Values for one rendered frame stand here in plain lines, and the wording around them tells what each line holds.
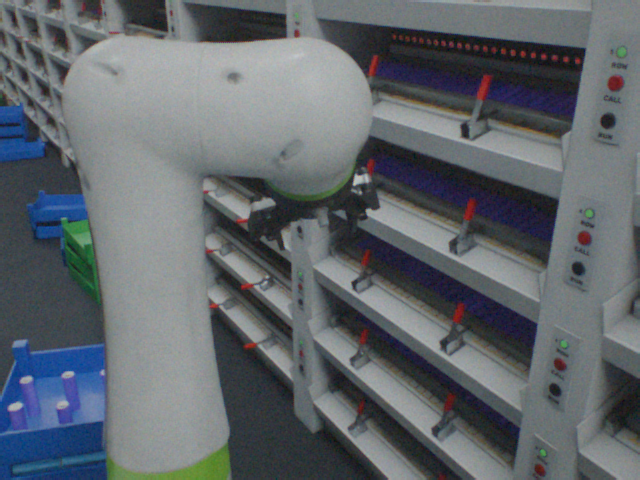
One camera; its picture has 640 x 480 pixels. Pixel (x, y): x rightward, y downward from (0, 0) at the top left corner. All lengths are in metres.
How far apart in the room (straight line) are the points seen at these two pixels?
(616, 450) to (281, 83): 0.74
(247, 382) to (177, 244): 1.39
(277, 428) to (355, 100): 1.34
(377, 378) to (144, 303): 0.91
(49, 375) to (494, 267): 0.75
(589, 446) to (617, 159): 0.42
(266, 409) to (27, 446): 0.90
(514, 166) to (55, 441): 0.75
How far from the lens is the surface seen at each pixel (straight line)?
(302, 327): 1.54
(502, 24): 0.91
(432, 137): 1.01
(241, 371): 1.92
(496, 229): 1.04
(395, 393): 1.33
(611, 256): 0.84
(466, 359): 1.11
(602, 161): 0.82
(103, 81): 0.47
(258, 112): 0.44
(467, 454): 1.22
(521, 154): 0.91
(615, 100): 0.80
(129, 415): 0.57
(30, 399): 1.06
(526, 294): 0.94
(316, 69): 0.45
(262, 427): 1.71
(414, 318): 1.20
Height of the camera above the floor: 1.12
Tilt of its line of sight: 24 degrees down
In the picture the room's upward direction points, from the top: straight up
